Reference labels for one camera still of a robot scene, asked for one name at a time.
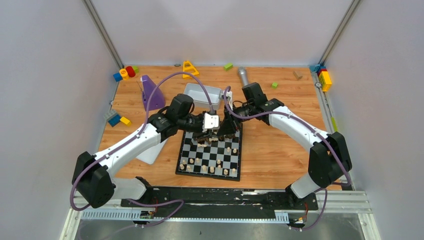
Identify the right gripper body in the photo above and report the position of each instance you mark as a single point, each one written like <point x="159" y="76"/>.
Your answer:
<point x="235" y="123"/>

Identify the small yellow block left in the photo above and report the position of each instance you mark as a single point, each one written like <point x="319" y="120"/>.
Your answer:
<point x="125" y="121"/>

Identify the purple metronome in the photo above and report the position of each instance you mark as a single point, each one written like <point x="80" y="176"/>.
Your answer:
<point x="152" y="100"/>

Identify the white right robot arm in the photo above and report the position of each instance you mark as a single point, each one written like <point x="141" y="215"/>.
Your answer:
<point x="329" y="157"/>

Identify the stacked coloured blocks right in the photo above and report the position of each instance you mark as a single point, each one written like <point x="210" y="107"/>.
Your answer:
<point x="323" y="76"/>

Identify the white rectangular box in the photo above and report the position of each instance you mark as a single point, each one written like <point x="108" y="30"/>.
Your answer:
<point x="200" y="100"/>

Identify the white box lid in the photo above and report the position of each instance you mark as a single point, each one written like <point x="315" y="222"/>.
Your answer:
<point x="150" y="155"/>

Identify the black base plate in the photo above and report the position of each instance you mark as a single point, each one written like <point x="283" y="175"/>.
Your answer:
<point x="228" y="203"/>

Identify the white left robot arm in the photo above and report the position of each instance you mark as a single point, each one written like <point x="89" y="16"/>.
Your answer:
<point x="94" y="174"/>

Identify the blue block left edge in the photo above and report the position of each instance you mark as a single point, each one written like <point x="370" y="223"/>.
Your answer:
<point x="113" y="121"/>

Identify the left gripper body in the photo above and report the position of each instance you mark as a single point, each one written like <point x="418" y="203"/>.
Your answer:
<point x="204" y="133"/>

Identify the black white chessboard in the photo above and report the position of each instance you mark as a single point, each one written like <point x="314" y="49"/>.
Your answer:
<point x="219" y="159"/>

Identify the silver microphone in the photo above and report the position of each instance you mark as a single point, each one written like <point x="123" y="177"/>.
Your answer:
<point x="242" y="73"/>

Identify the green block in corner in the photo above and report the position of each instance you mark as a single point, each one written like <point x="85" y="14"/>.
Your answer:
<point x="136" y="69"/>

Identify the brown wooden block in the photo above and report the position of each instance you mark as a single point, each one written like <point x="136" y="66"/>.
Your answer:
<point x="298" y="75"/>

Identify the red cylinder block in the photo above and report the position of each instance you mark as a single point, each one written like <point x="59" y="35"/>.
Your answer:
<point x="130" y="71"/>

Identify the yellow triangular toy block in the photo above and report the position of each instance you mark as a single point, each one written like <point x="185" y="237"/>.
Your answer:
<point x="188" y="67"/>

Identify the yellow cylinder block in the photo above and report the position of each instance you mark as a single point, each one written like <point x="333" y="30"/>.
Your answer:
<point x="124" y="74"/>

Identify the blue toy block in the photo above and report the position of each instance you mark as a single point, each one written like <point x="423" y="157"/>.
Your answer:
<point x="117" y="77"/>

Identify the green block near wall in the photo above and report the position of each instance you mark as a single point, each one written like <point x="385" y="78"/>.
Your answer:
<point x="228" y="66"/>

